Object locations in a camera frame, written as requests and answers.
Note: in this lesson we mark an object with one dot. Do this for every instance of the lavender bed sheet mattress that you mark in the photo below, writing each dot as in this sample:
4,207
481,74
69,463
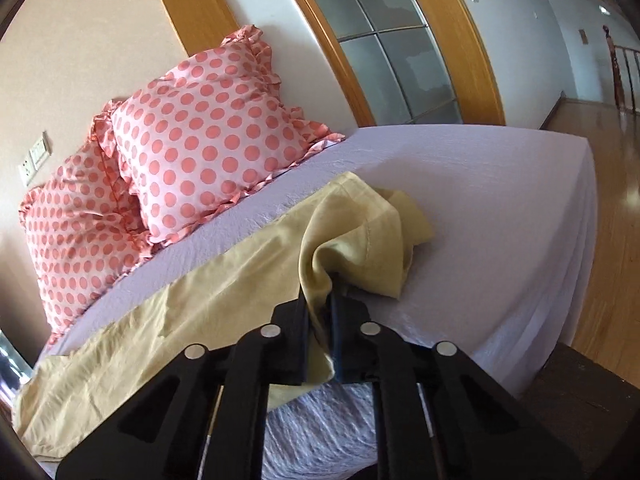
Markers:
514,213

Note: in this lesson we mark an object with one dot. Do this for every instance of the polka dot pillow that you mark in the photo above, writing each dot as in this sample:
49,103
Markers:
195,141
84,232

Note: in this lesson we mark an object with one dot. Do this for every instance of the khaki pants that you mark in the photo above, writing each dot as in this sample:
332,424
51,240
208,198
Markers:
365,235

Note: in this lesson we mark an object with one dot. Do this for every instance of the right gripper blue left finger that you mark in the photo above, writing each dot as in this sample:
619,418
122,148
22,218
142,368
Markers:
203,415

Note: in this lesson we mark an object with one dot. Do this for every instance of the dark wooden stool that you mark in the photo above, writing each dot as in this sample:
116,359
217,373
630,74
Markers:
591,410

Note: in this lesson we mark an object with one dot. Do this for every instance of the right polka dot pillow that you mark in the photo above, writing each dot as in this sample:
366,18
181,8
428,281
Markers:
195,141

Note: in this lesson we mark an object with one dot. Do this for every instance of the wooden framed glass door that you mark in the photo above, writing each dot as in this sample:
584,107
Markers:
407,61

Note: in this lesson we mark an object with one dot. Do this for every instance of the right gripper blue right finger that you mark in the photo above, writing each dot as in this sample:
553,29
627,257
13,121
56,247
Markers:
438,415

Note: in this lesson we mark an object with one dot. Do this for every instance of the white wall socket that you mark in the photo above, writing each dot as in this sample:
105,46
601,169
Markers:
27,169

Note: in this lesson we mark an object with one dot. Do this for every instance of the left polka dot pillow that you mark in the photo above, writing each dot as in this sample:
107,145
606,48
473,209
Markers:
84,232

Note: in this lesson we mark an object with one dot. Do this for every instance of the white wall switch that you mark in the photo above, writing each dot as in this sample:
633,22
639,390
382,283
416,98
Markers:
40,151

